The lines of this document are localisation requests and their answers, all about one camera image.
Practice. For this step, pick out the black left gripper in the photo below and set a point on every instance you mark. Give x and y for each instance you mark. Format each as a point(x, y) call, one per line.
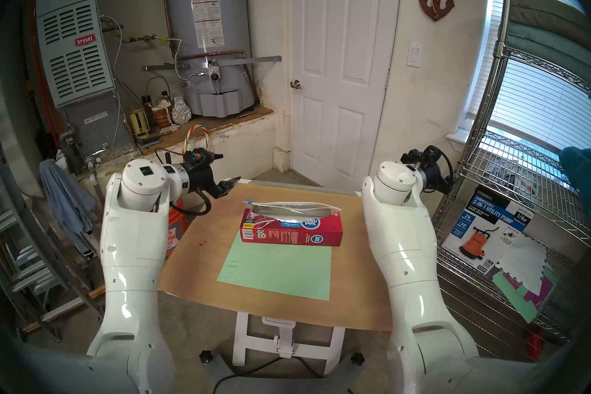
point(201, 178)

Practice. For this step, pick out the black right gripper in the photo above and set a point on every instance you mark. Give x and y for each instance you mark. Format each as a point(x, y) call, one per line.
point(434, 176)

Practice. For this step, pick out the clear ziplock bag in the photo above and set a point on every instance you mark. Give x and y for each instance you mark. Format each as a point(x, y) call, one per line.
point(295, 209)

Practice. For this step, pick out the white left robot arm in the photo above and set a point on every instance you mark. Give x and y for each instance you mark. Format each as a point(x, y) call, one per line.
point(134, 236)

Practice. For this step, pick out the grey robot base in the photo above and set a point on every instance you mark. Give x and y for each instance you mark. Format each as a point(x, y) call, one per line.
point(277, 381)

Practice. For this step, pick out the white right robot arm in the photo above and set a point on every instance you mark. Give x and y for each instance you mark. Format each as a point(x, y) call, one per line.
point(401, 236)

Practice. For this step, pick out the red freezer bag box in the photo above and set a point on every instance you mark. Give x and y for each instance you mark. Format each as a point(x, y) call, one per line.
point(286, 236)

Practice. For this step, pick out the striped candy cane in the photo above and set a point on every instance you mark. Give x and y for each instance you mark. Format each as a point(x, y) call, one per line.
point(186, 144)

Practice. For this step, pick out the orange plastic bucket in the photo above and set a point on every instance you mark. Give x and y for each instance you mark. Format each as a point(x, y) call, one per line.
point(177, 231)

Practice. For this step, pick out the wooden platform board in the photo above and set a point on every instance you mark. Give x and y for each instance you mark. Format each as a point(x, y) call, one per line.
point(231, 118)

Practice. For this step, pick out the utility pump box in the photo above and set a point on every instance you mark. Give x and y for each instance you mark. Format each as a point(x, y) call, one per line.
point(480, 231)

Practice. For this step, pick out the wooden table top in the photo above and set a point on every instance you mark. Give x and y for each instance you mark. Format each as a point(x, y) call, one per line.
point(203, 268)

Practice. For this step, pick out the crumpled foil wrap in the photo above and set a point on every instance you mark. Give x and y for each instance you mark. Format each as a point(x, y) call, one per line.
point(181, 111)

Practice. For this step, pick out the brown wicker basket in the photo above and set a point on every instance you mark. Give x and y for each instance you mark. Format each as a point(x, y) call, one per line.
point(161, 116)

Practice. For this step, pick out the green paper sheet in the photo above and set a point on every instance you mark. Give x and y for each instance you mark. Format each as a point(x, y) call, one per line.
point(277, 273)

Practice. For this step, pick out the yellow jug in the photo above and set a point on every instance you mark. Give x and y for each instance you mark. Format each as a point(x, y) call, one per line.
point(138, 123)

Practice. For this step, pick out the white scalloped paper sheet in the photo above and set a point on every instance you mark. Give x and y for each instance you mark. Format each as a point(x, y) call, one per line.
point(524, 259)

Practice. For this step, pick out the metal door knob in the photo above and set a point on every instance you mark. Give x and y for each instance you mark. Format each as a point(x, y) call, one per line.
point(295, 84)

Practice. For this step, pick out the white window blinds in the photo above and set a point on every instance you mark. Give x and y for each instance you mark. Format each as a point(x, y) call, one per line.
point(545, 107)

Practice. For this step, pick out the teal fabric item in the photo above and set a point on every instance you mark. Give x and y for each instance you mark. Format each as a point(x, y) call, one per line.
point(577, 171)

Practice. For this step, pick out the magenta foam sheet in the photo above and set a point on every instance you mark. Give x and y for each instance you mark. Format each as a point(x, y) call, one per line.
point(542, 294)

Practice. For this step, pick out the blue hanging cloth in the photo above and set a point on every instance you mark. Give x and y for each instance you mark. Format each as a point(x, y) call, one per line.
point(64, 199)

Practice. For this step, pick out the green foam sheet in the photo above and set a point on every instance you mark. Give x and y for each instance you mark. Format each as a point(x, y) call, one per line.
point(526, 310)

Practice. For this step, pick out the pale green cushion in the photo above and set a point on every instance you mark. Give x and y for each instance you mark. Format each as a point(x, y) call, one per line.
point(540, 44)

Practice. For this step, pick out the white panel door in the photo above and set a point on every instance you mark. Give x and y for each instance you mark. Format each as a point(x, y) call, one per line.
point(346, 28)

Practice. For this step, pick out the grey Bryant furnace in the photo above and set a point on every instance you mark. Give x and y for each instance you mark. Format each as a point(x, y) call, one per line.
point(78, 65)

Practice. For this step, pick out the olive grey cushion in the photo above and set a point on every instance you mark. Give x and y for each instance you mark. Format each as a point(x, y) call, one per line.
point(545, 10)

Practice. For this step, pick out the aluminium ladder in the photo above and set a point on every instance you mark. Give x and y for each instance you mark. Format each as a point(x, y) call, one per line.
point(27, 277)

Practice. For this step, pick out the white light switch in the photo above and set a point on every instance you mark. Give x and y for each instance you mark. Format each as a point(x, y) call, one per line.
point(415, 54)

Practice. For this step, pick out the white folding table frame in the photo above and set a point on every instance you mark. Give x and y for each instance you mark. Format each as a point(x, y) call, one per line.
point(242, 342)

